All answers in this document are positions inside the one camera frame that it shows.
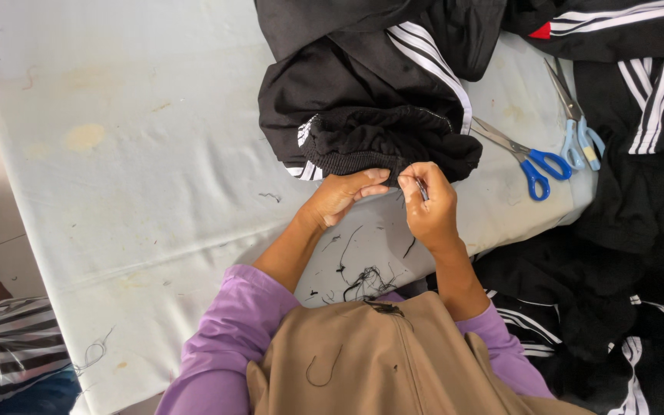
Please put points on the black white striped plastic bag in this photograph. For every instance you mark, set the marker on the black white striped plastic bag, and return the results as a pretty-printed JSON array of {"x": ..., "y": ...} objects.
[{"x": 6, "y": 346}]

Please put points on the heap of black striped garments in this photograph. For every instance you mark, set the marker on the heap of black striped garments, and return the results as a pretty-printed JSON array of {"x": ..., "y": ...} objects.
[{"x": 614, "y": 242}]

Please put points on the black white-striped track pants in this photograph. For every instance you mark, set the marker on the black white-striped track pants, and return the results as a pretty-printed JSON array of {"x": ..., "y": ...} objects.
[{"x": 366, "y": 104}]

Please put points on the clump of black thread trimmings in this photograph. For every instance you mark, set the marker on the clump of black thread trimmings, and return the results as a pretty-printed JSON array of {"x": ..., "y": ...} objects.
[{"x": 366, "y": 282}]

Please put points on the tan apron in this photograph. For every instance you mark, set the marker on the tan apron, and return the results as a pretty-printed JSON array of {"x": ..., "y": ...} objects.
[{"x": 389, "y": 369}]

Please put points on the person's left hand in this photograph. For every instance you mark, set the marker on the person's left hand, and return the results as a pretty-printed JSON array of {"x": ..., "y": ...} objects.
[{"x": 339, "y": 196}]

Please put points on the small metal thread snips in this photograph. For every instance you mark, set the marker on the small metal thread snips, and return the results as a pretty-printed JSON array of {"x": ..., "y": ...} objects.
[{"x": 422, "y": 188}]

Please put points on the person's right hand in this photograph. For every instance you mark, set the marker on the person's right hand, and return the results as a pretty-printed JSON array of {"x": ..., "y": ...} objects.
[{"x": 433, "y": 210}]

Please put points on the pale grey table cloth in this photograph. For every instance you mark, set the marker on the pale grey table cloth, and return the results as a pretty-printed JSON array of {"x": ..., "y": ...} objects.
[{"x": 153, "y": 173}]

